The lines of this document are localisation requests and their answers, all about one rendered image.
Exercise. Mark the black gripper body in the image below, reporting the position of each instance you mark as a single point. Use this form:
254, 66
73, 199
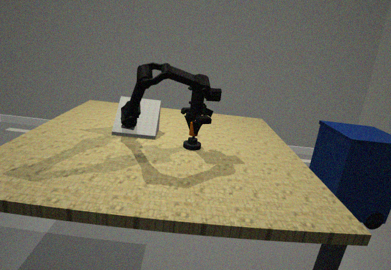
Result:
196, 111

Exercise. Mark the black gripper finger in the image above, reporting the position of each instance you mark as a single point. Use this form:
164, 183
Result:
196, 127
189, 120

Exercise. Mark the orange knob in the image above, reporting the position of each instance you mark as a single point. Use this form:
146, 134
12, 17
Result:
191, 130

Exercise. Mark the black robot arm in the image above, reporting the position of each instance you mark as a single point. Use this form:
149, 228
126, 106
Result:
199, 84

